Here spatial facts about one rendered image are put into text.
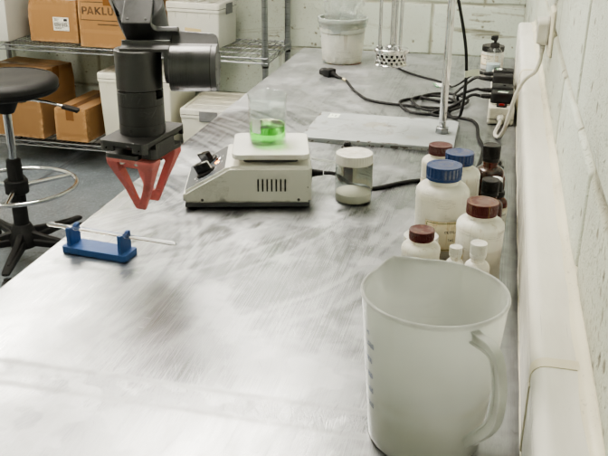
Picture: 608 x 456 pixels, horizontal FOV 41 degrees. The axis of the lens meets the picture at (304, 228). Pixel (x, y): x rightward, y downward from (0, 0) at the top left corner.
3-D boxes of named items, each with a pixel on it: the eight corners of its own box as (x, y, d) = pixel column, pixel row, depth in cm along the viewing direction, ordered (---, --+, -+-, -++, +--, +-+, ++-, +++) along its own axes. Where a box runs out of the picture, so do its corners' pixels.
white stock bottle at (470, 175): (482, 231, 122) (489, 156, 117) (441, 234, 120) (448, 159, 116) (465, 215, 127) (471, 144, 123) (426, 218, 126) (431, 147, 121)
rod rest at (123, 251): (61, 252, 113) (58, 228, 112) (75, 242, 116) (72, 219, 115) (125, 263, 110) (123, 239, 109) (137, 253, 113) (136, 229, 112)
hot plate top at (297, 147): (232, 160, 126) (231, 155, 126) (234, 137, 137) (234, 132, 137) (309, 160, 127) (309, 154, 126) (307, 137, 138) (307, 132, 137)
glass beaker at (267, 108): (289, 151, 129) (289, 98, 126) (249, 152, 128) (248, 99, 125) (285, 138, 135) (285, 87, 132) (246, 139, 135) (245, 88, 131)
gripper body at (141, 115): (185, 137, 108) (182, 80, 105) (146, 159, 99) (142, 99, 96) (141, 131, 110) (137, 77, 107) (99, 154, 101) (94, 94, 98)
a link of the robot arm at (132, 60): (118, 35, 102) (108, 43, 97) (173, 35, 102) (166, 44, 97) (122, 90, 105) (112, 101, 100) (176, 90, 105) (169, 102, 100)
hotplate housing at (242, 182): (183, 209, 128) (180, 160, 125) (191, 181, 140) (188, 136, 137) (325, 209, 129) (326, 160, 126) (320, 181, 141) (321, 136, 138)
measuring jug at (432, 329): (553, 488, 70) (577, 334, 64) (422, 528, 66) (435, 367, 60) (440, 375, 86) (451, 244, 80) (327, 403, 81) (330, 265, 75)
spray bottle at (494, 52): (492, 78, 217) (497, 37, 213) (481, 75, 220) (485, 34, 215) (502, 76, 219) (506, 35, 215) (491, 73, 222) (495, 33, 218)
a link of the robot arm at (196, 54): (137, 32, 109) (125, -14, 101) (225, 33, 109) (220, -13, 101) (128, 108, 104) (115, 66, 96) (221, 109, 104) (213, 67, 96)
